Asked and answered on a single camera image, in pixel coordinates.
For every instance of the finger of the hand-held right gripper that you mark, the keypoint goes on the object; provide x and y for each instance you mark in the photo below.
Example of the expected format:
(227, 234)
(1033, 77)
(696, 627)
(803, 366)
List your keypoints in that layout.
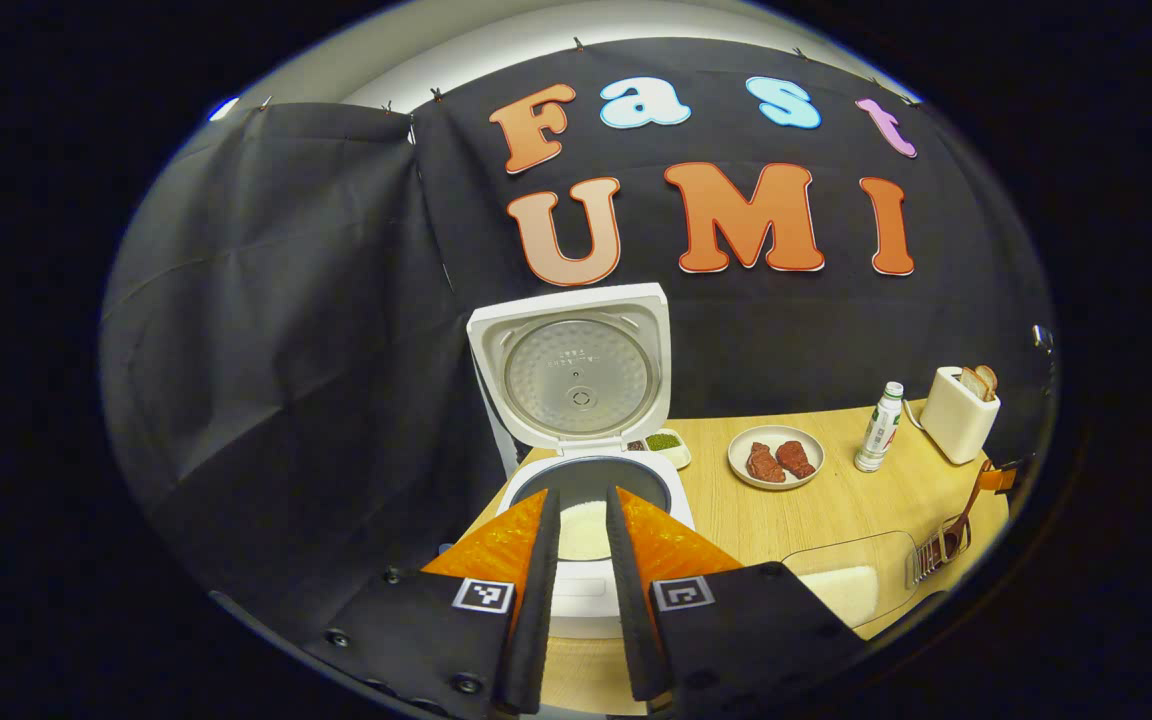
(999, 477)

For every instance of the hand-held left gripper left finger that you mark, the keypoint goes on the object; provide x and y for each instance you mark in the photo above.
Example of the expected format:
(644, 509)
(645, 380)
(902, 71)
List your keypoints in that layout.
(539, 600)

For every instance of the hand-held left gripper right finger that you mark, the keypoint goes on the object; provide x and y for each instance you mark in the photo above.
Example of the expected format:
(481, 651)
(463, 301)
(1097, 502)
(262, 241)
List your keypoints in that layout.
(626, 600)

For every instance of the brown wooden spoon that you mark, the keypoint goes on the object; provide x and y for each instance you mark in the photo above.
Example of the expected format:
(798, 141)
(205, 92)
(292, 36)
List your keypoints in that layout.
(966, 510)

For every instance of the white rice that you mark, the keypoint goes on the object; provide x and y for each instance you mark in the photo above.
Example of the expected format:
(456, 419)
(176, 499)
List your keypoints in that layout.
(584, 530)
(841, 592)

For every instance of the clear plastic rice container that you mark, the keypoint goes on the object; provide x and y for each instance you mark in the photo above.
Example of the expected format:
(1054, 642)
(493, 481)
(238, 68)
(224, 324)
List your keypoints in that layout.
(866, 555)

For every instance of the white rice cooker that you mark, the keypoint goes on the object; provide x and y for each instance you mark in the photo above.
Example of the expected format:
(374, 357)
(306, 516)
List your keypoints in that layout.
(576, 375)

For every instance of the toasted bread slice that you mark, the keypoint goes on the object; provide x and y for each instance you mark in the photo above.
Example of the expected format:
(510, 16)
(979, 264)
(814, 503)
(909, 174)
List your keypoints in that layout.
(971, 383)
(988, 378)

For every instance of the white toaster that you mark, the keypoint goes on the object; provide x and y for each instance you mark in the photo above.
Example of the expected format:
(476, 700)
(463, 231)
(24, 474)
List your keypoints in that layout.
(956, 420)

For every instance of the white green-label bottle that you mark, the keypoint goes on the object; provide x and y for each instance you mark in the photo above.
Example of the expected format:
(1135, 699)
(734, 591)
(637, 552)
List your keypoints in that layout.
(879, 430)

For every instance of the white divided bean dish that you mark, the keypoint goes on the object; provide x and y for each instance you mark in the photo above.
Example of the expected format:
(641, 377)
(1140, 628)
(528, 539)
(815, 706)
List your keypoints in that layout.
(664, 442)

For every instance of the red meat piece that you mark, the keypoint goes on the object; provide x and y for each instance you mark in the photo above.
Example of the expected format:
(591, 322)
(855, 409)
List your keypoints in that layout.
(764, 463)
(796, 458)

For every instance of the round white plate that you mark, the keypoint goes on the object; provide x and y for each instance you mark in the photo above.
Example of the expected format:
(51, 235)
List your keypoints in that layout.
(776, 432)

